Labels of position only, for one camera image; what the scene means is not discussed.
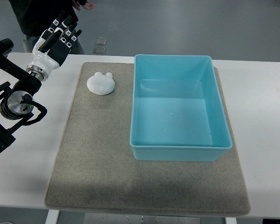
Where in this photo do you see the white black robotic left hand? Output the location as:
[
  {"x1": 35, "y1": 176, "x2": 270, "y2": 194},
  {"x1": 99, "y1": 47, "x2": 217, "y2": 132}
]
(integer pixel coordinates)
[{"x1": 26, "y1": 11, "x2": 82, "y2": 81}]

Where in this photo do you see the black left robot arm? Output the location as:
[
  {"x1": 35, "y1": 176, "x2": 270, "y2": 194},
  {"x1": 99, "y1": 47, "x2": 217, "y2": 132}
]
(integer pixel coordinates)
[{"x1": 0, "y1": 38, "x2": 47, "y2": 153}]

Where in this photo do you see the upper clear floor plate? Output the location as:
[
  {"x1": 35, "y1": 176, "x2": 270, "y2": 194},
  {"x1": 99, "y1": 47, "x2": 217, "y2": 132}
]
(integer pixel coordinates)
[{"x1": 94, "y1": 37, "x2": 106, "y2": 46}]

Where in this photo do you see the blue plastic box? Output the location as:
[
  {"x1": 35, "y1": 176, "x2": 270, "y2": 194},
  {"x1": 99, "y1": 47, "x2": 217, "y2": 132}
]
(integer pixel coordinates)
[{"x1": 130, "y1": 54, "x2": 233, "y2": 161}]

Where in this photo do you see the white round toy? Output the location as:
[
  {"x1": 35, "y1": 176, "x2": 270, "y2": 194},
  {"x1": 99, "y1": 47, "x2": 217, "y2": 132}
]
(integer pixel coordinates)
[{"x1": 86, "y1": 71, "x2": 115, "y2": 96}]

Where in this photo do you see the lower clear floor plate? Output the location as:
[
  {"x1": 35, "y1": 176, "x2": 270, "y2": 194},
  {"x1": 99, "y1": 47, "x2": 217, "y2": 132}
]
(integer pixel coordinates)
[{"x1": 92, "y1": 47, "x2": 105, "y2": 55}]

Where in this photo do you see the white table leg frame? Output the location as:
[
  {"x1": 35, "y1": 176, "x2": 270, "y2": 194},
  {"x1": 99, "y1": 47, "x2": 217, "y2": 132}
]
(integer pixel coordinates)
[{"x1": 45, "y1": 210, "x2": 60, "y2": 224}]

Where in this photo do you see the grey felt mat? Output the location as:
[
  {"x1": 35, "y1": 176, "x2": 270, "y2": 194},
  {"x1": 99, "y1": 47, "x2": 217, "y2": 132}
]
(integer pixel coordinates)
[{"x1": 45, "y1": 62, "x2": 251, "y2": 217}]

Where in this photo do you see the metal base plate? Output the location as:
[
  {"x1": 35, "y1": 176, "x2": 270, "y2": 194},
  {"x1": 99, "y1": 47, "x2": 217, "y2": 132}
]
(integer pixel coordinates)
[{"x1": 84, "y1": 213, "x2": 201, "y2": 224}]

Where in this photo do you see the clear floor plate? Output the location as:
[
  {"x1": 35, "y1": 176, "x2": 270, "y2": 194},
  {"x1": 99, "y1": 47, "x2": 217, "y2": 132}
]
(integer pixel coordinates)
[
  {"x1": 92, "y1": 47, "x2": 105, "y2": 55},
  {"x1": 94, "y1": 37, "x2": 106, "y2": 46}
]

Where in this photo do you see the person in dark clothes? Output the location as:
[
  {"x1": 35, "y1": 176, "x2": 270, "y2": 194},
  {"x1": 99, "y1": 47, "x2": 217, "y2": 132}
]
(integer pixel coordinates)
[{"x1": 9, "y1": 0, "x2": 94, "y2": 53}]

